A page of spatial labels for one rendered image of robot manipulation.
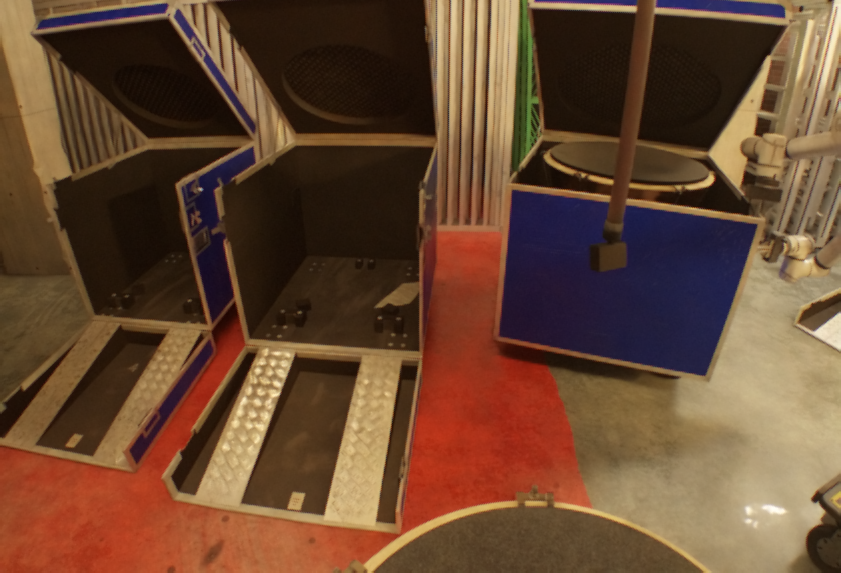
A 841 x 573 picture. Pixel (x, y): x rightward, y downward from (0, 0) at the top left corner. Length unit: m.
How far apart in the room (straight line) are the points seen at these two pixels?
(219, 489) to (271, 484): 0.20
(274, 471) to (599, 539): 1.39
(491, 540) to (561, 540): 0.12
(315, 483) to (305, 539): 0.23
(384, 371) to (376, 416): 0.24
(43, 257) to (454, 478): 3.45
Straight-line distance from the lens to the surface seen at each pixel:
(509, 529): 0.86
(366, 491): 1.84
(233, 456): 2.03
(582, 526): 0.89
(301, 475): 1.95
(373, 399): 2.04
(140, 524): 2.04
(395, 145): 2.77
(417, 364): 2.19
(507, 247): 2.07
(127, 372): 2.72
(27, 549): 2.20
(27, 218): 4.18
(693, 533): 2.00
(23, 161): 3.99
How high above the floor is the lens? 1.52
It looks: 26 degrees down
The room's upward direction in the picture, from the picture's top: straight up
